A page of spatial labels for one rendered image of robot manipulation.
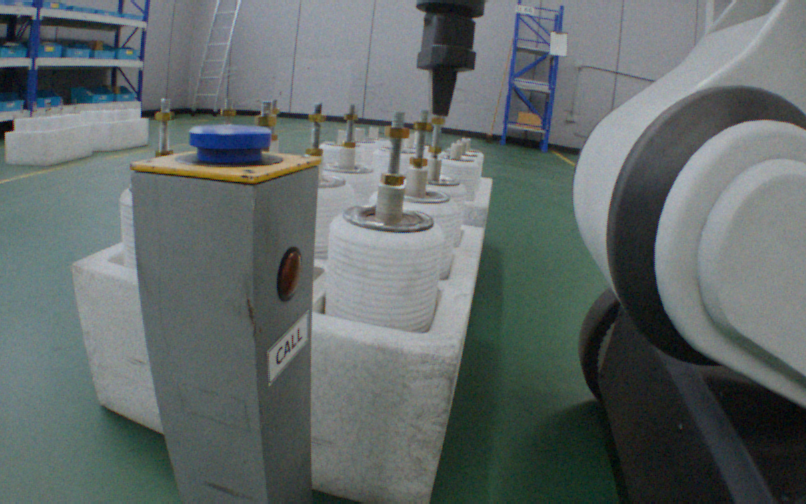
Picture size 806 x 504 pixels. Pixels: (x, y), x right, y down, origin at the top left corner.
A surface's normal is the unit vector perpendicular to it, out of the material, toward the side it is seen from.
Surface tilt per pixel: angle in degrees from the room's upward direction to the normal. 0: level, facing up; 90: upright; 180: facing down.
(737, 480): 46
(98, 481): 0
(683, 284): 90
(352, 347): 90
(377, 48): 90
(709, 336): 90
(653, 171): 75
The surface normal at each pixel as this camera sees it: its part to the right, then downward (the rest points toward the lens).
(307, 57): -0.20, 0.29
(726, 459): -0.63, -0.77
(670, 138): -0.68, -0.25
